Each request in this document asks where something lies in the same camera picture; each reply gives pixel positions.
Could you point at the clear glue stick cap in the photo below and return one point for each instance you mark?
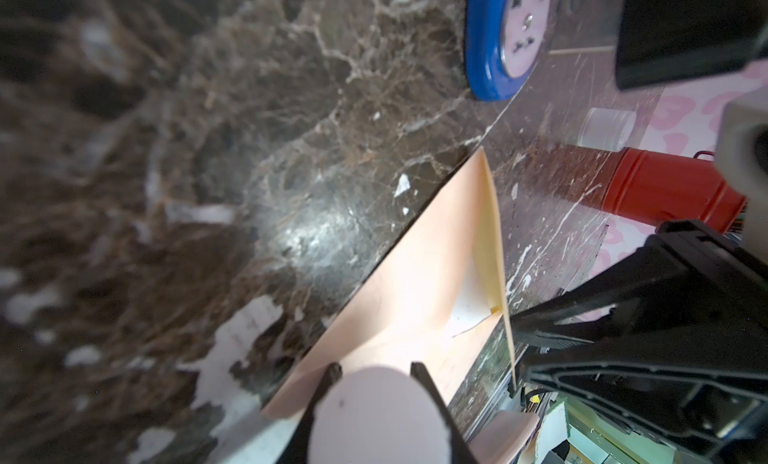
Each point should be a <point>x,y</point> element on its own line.
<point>607,130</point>

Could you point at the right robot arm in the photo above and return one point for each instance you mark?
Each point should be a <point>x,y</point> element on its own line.
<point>663,41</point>

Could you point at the beige envelope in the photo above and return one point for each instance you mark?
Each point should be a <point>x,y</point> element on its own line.
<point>398,316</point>

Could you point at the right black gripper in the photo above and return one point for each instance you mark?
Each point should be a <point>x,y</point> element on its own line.
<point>692,373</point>

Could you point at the red pen holder cup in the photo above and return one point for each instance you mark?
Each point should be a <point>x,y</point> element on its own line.
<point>653,187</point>

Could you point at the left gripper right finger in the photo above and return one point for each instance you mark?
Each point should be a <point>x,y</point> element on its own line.
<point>460,452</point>

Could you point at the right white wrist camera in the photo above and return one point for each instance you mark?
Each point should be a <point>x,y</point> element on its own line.
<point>741,158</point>

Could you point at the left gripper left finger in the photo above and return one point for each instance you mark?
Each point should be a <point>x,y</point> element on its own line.
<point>297,448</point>

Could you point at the white glue stick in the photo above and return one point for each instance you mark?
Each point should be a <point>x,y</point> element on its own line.
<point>377,415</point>

